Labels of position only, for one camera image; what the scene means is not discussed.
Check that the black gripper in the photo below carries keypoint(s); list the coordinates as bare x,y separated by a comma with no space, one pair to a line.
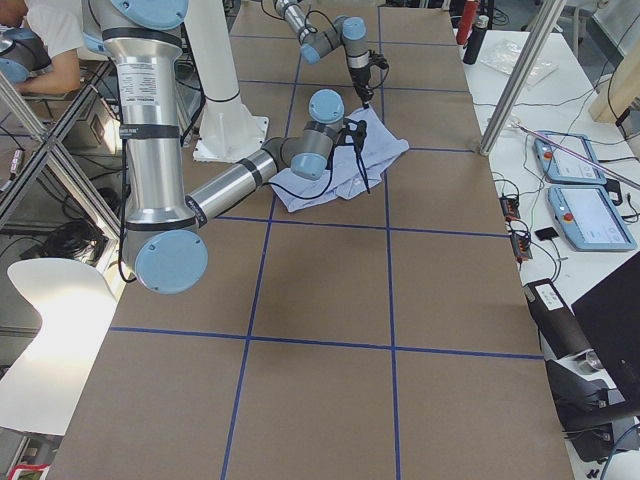
359,80
357,141

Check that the light blue striped shirt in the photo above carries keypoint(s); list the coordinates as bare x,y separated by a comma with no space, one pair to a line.
381,149

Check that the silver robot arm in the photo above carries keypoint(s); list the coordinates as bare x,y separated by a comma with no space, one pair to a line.
319,36
159,239

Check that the black water bottle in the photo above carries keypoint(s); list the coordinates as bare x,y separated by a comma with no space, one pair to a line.
475,40

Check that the red water bottle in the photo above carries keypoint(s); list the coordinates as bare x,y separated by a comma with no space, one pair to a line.
466,21

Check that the upper blue teach pendant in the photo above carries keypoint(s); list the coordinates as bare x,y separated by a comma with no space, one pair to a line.
561,167

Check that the blue teach pendant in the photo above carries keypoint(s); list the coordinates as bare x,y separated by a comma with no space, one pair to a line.
589,220
561,167

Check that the lower blue teach pendant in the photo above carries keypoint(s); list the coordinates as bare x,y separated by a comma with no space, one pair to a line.
589,220

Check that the black cylinder with label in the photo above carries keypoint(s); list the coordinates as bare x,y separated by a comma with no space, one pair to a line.
559,332

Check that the person in white shirt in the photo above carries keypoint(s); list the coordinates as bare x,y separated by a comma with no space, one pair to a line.
59,25

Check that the black laptop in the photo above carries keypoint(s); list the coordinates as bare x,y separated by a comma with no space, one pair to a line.
608,315

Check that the white curved chair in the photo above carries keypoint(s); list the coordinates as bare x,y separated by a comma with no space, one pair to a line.
41,390

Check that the grey aluminium frame post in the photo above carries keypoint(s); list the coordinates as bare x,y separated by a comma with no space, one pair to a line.
540,30

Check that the aluminium extrusion cross frame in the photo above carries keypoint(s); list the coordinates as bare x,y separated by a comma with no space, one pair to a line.
53,154

